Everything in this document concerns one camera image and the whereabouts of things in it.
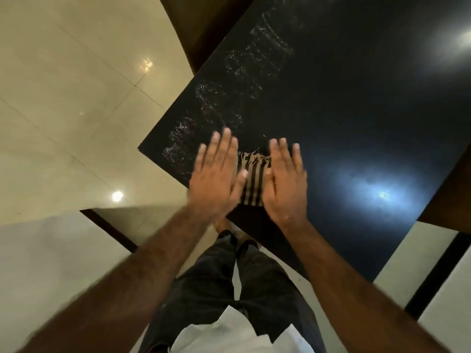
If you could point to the person's left middle finger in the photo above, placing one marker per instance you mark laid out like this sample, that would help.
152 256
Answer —
225 143

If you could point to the person's left little finger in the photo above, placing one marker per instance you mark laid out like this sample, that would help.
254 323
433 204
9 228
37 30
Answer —
202 156

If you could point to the person's right hand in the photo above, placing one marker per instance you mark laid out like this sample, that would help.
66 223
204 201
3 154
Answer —
285 191

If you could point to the person's right middle finger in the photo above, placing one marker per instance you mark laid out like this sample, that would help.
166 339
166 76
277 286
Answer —
283 152

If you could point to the dark grey trousers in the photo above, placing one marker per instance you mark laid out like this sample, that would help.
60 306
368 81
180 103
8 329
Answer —
265 279

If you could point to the person's left thumb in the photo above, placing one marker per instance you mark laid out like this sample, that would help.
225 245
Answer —
240 185

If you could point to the person's left hand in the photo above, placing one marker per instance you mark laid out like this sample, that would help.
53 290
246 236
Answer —
213 183

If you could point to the white shirt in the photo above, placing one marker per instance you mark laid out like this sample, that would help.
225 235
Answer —
228 334

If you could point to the person's bare foot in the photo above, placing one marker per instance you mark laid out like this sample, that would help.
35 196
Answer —
222 226
243 237

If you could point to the person's left forearm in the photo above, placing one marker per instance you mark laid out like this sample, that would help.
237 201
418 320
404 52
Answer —
139 268

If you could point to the striped fringed cloth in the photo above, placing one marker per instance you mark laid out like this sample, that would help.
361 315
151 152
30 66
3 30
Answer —
254 183

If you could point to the person's right thumb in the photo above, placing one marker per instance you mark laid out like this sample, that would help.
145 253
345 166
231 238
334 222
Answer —
268 181

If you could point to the person's right forearm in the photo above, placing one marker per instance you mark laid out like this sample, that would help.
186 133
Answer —
346 286

